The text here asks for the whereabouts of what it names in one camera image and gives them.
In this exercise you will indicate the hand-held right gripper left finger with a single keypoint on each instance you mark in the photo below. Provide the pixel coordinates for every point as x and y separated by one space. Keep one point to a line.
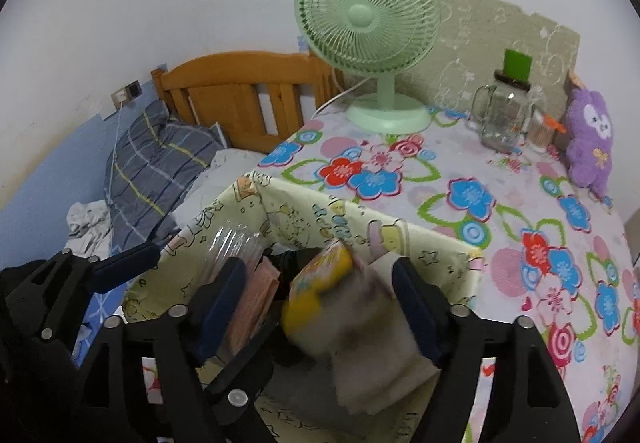
222 308

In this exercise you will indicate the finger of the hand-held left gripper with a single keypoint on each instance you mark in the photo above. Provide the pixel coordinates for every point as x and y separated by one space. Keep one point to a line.
245 375
127 263

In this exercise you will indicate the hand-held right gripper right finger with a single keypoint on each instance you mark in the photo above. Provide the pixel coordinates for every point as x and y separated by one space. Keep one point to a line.
415 313

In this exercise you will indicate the pink packet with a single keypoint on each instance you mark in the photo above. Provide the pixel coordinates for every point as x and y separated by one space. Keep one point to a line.
255 303

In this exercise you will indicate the clear plastic packet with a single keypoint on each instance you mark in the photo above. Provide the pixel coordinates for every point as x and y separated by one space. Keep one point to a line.
235 243

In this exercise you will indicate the yellow fabric storage box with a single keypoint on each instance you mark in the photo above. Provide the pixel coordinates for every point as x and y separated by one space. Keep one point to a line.
300 213

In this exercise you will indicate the blue checked bed sheet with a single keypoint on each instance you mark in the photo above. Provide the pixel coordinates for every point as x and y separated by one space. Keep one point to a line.
107 305

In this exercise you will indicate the crumpled white cloth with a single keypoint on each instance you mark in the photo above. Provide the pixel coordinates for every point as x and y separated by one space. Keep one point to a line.
87 223

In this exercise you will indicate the grey plaid pillow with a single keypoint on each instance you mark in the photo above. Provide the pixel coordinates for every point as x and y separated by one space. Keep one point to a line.
150 168

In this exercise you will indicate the white quilt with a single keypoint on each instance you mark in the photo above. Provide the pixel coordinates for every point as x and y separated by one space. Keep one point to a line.
220 168

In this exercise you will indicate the floral tablecloth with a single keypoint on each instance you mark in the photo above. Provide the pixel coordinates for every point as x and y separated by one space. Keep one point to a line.
450 183

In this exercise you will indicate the wooden headboard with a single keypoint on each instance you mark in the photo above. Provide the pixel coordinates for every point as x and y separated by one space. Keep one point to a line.
240 93

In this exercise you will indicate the glass jar with green lid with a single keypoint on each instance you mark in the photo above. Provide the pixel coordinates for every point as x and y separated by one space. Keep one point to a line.
502 118

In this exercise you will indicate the small clear jar orange lid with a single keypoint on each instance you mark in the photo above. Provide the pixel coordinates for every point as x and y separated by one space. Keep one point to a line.
540 128

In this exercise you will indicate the purple plush rabbit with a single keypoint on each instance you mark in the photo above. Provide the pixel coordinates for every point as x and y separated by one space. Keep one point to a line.
592 143

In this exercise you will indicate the green desk fan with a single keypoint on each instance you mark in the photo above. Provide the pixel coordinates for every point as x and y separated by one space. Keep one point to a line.
360 18

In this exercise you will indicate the wall outlet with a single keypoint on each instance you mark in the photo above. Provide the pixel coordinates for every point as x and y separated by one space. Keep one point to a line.
125 93

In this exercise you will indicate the green patterned wall panel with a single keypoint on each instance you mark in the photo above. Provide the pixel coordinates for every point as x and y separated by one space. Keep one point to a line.
475 48

